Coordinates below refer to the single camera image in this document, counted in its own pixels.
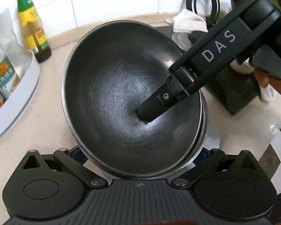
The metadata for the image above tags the clear plastic bottle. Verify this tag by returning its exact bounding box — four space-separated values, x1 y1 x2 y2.
0 0 26 79

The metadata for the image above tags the green label condiment jar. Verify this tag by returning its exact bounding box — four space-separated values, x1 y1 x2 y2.
0 54 20 108

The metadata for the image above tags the black induction cooktop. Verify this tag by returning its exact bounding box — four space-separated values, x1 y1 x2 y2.
156 26 261 115

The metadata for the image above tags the white dish cloth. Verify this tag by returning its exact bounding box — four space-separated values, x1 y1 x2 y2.
165 9 208 34

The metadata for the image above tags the green yellow sauce bottle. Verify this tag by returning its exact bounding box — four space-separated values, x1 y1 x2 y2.
17 0 52 63

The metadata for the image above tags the steel pot lid black knob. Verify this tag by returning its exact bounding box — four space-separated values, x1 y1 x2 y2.
172 30 209 52

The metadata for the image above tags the person's right hand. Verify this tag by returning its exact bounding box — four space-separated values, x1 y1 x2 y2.
254 70 281 95

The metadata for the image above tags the large steel bowl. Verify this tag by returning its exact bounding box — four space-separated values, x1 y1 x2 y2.
62 20 203 177

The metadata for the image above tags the black ring wall rack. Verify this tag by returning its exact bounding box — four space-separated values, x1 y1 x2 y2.
185 0 220 29

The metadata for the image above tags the white plastic tray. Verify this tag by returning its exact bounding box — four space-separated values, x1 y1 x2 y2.
0 50 40 137

